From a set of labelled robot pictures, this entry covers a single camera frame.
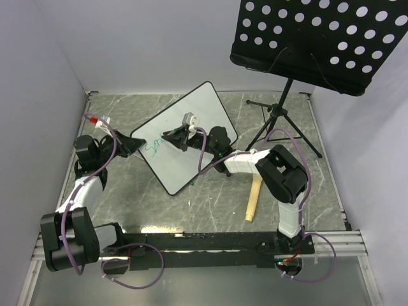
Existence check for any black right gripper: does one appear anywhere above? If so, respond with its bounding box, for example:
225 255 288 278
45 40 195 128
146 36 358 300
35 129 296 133
162 126 219 156

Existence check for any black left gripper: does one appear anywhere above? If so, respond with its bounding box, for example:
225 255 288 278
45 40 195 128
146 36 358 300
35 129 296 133
95 129 145 164

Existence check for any white whiteboard with black frame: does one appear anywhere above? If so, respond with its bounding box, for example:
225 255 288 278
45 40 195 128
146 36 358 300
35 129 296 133
131 81 238 196

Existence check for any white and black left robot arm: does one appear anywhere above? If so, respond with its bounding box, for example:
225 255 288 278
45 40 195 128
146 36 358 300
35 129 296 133
40 131 146 272

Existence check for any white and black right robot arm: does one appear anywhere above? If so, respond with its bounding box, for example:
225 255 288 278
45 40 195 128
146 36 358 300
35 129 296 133
162 124 311 254

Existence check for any beige microphone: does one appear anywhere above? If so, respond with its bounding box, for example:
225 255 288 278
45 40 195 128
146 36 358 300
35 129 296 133
245 175 262 222

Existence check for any black perforated music stand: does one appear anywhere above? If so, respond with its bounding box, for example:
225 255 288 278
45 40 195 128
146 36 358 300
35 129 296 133
229 1 407 165

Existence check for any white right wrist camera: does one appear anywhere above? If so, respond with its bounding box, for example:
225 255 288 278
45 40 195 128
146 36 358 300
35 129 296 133
182 112 200 133

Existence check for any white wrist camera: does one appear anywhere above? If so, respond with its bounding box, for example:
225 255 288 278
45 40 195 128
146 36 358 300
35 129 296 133
182 112 200 133
89 115 112 135

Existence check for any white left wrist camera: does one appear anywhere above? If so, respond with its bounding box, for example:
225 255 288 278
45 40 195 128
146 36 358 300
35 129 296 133
89 115 112 135

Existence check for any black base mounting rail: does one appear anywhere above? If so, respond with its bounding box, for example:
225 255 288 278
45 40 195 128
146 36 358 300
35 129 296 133
100 231 315 271

